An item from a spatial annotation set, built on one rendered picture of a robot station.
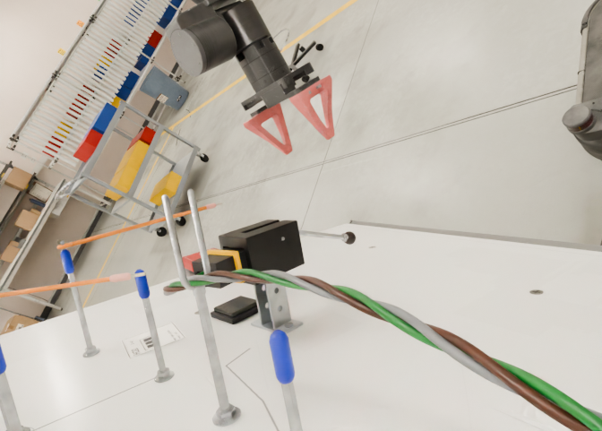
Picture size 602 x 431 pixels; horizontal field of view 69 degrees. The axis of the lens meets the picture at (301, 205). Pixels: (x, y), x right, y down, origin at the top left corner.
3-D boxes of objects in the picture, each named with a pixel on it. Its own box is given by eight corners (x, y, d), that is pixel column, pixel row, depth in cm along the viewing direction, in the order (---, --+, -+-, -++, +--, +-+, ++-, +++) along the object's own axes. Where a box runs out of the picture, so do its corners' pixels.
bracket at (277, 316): (304, 324, 38) (293, 270, 38) (283, 336, 37) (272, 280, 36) (270, 314, 42) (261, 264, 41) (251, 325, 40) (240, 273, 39)
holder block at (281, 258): (305, 263, 39) (297, 219, 38) (255, 286, 35) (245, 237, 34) (275, 259, 42) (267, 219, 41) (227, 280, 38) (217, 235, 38)
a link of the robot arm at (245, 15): (255, -13, 57) (235, 8, 61) (217, 3, 53) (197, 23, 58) (282, 37, 59) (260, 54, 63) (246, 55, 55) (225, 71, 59)
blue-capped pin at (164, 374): (177, 374, 33) (152, 267, 32) (159, 385, 32) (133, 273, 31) (168, 369, 34) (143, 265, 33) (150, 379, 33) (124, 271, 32)
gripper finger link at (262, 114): (294, 157, 61) (259, 96, 59) (266, 167, 67) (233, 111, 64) (323, 134, 65) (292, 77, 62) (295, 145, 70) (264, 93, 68)
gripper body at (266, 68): (286, 92, 55) (255, 38, 53) (245, 115, 63) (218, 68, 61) (318, 73, 59) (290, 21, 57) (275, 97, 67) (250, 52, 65)
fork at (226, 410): (232, 403, 28) (184, 188, 26) (248, 413, 27) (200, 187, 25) (205, 420, 27) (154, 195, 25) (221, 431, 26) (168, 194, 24)
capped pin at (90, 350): (104, 349, 41) (74, 237, 39) (90, 357, 39) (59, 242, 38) (92, 349, 41) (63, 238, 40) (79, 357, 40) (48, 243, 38)
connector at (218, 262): (262, 267, 36) (258, 245, 36) (218, 289, 33) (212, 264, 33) (238, 265, 38) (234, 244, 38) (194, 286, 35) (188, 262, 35)
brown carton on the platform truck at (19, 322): (31, 327, 674) (7, 319, 656) (41, 320, 637) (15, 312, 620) (18, 352, 651) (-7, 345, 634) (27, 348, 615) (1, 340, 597)
